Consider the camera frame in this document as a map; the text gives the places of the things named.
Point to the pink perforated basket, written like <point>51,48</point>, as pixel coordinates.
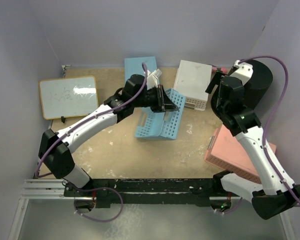
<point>225,152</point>

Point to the pink marker pen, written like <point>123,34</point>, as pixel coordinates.
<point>216,69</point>

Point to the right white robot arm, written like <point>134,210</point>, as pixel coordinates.
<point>277,191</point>

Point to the black whiteboard clip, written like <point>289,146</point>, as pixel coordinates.
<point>63,119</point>

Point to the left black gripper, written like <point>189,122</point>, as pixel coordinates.
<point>163,103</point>

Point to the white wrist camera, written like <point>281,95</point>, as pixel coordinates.
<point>153,78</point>
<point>242,71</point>

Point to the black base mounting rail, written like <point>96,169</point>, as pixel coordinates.
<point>201,192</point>

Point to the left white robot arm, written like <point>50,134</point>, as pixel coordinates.
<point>56,148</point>

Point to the blue perforated basket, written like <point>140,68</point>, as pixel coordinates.
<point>133,65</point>

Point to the small whiteboard yellow frame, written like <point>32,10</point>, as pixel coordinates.
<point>68,97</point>

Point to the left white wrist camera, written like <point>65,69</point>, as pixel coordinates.
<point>153,78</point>

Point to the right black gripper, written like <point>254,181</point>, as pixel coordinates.
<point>215,80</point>

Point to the large black plastic bin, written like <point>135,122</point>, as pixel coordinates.
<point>255,88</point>

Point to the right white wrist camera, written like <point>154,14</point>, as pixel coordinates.
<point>242,71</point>

